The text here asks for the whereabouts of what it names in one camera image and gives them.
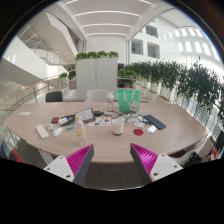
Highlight white paper cup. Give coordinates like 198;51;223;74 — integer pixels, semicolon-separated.
112;119;124;135

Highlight dark blue notebook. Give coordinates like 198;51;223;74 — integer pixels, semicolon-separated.
144;115;166;130

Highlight tangled black cables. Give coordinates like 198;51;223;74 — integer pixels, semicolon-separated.
113;111;149;124

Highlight plants on cabinet top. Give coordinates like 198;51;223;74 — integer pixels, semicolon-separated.
75;50;119;61

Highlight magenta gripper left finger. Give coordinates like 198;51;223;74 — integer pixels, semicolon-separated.
44;144;94;186

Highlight white computer mouse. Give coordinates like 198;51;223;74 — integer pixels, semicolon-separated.
52;127;63;137

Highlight white storage cabinet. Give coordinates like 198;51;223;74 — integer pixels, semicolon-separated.
76;58;118;100

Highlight red round coaster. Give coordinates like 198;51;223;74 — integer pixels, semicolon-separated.
133;129;144;136

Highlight white tissue packet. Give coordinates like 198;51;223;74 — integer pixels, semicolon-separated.
147;125;157;133

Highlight clear shaker bottle white lid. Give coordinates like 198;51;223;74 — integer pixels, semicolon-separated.
107;92;115;112

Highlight black office chair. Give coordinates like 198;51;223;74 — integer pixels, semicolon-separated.
45;91;63;102

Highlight sticker sheet paper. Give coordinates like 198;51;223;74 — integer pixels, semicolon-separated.
89;117;111;127

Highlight white office chair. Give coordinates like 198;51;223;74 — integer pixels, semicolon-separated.
87;90;109;102

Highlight red black small device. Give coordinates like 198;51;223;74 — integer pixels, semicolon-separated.
51;117;59;124

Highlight white paper note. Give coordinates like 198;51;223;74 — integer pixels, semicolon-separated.
19;112;32;116

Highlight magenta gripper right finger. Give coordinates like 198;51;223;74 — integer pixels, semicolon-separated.
130;143;182;185

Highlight clear plastic water bottle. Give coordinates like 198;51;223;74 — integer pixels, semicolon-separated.
74;114;87;146

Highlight green tote bag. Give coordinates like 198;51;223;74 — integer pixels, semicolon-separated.
117;89;140;112

